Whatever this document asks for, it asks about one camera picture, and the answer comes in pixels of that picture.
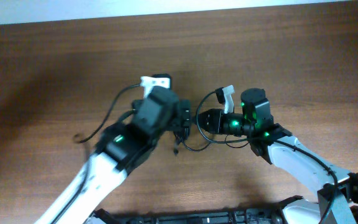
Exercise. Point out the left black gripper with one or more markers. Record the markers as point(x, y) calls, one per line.
point(179, 121)

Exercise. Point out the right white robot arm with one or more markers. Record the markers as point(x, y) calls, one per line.
point(335, 187)

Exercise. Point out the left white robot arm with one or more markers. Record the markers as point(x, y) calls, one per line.
point(99, 176)

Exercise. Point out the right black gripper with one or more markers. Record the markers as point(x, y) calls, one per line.
point(217, 121)

